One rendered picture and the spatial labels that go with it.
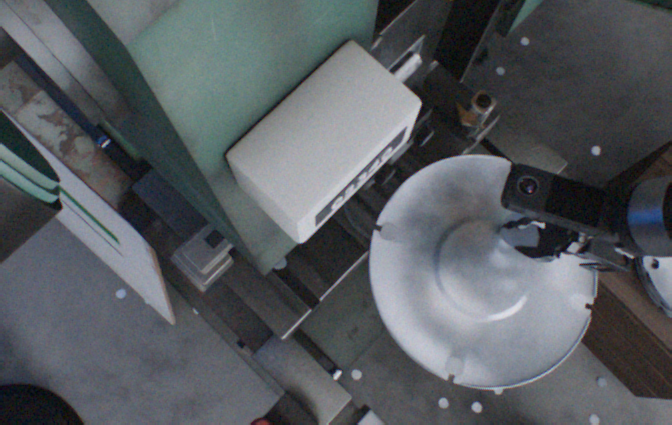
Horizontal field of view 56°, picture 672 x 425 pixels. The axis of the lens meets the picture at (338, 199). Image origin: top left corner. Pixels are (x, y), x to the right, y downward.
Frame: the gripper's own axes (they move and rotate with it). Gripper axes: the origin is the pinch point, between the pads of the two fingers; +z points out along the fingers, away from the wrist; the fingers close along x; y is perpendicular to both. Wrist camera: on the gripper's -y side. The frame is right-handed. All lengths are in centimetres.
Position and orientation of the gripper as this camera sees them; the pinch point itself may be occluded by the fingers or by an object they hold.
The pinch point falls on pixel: (503, 227)
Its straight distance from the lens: 80.9
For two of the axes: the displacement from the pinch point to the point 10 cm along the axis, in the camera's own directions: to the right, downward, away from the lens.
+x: 3.0, -9.2, 2.5
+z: -3.9, 1.2, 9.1
